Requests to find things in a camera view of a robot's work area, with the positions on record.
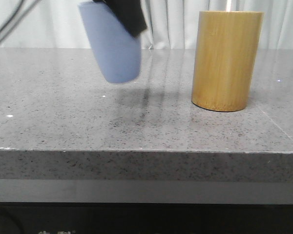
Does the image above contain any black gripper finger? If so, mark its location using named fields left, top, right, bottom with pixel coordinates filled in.
left=93, top=0, right=147, bottom=38

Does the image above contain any blue plastic cup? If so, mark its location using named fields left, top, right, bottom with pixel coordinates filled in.
left=78, top=1, right=141, bottom=83

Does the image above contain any pink chopstick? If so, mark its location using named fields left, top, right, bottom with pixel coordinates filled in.
left=226, top=0, right=232, bottom=12

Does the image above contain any white curtain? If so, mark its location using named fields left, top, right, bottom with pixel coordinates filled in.
left=2, top=0, right=293, bottom=49

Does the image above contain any bamboo cylinder holder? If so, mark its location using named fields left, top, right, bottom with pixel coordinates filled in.
left=191, top=11, right=264, bottom=112

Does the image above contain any black cable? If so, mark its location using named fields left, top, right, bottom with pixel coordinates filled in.
left=0, top=0, right=41, bottom=57

